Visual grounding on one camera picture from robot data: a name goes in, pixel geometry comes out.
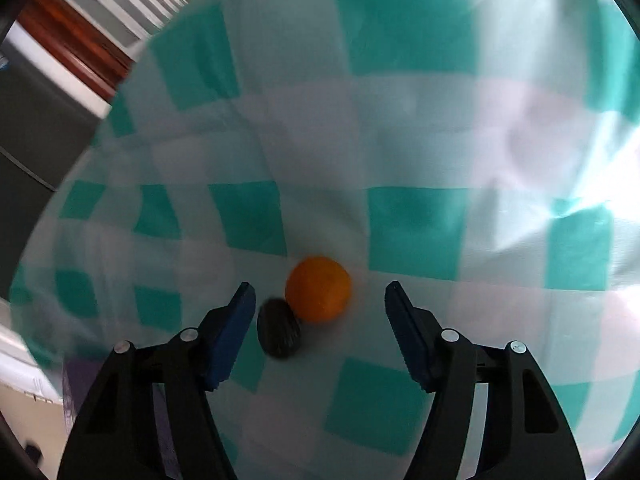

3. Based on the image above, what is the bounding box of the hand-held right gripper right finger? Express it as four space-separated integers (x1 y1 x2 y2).
384 281 585 480

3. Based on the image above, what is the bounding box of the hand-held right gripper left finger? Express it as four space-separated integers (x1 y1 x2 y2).
57 281 257 480

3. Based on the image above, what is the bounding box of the orange tangerine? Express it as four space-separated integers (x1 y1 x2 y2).
285 256 353 324

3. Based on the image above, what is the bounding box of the dark wrinkled fruit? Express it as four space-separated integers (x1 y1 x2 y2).
256 297 303 359

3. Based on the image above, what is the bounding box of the purple board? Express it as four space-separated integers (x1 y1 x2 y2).
62 352 108 426

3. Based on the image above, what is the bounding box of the teal white checkered tablecloth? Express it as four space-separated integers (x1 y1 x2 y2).
10 0 640 480

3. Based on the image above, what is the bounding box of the white box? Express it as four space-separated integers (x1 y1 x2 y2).
0 322 66 403

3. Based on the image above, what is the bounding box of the grey cabinet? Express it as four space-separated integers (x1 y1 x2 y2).
0 62 113 301

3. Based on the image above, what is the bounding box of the brown wooden furniture rail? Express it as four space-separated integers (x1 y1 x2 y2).
17 0 138 106

